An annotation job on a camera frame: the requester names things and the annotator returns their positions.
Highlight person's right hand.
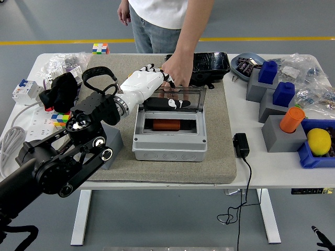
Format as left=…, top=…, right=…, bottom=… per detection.
left=117, top=2, right=132, bottom=26

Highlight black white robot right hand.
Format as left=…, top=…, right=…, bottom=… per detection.
left=311, top=225, right=335, bottom=251

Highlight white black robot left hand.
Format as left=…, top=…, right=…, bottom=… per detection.
left=119, top=63, right=192, bottom=115

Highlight person's left hand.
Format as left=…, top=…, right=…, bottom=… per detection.
left=161, top=53, right=195, bottom=93

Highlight orange cylinder battery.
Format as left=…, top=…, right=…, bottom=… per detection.
left=152, top=119, right=181, bottom=131
left=279, top=107, right=306, bottom=133

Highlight grey block with round hole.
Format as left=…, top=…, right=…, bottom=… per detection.
left=100, top=124, right=124, bottom=170

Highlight grey electrical box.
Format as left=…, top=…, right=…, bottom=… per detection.
left=132, top=85, right=209, bottom=162

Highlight black plastic tray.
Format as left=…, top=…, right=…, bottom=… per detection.
left=166, top=51, right=231, bottom=89

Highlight person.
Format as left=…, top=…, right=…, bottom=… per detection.
left=117, top=0, right=215, bottom=54

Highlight colourful puzzle cube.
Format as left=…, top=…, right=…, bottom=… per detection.
left=51, top=112, right=73, bottom=129
left=92, top=43, right=110, bottom=55

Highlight black table control panel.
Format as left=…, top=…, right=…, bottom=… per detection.
left=291, top=187, right=335, bottom=196

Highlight white table leg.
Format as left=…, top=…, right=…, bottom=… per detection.
left=70, top=189, right=92, bottom=246
left=256, top=188, right=282, bottom=244

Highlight grey-brown mat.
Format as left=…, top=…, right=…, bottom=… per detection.
left=57, top=53, right=238, bottom=185

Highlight dark packets in dish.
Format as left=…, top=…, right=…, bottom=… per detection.
left=235, top=56, right=254, bottom=76

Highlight clear bag of small parts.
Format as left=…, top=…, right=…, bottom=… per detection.
left=39, top=51, right=91, bottom=87
left=293, top=77, right=335, bottom=119

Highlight blue-grey dish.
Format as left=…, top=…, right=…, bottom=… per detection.
left=230, top=51, right=265, bottom=82

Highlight black cloth glove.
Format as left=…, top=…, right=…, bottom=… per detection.
left=39, top=72, right=79, bottom=113

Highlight grey block holder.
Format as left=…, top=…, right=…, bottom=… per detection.
left=258, top=88, right=296, bottom=123
left=245, top=68, right=280, bottom=103
left=261, top=115, right=308, bottom=154

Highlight blue plastic bin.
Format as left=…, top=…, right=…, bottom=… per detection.
left=297, top=119, right=335, bottom=169

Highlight blue block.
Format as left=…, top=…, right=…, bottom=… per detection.
left=258, top=60, right=278, bottom=84
left=272, top=82, right=296, bottom=107

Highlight yellow lemon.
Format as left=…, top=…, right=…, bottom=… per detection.
left=306, top=128, right=332, bottom=157

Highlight black power adapter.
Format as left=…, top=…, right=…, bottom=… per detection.
left=232, top=132, right=250, bottom=158

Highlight dark packets stack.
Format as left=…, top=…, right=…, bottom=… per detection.
left=324, top=127, right=335, bottom=159

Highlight clear bag with white label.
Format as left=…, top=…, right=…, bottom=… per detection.
left=271, top=53, right=328, bottom=87

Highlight white power strip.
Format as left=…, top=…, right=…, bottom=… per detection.
left=25, top=108, right=69, bottom=144

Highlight white circuit breaker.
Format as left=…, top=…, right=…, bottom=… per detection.
left=12, top=78, right=44, bottom=106

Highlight black adapter cord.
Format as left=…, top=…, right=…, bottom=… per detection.
left=216, top=155, right=253, bottom=251

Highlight white power strip cable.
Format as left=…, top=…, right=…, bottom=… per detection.
left=0, top=100, right=44, bottom=179

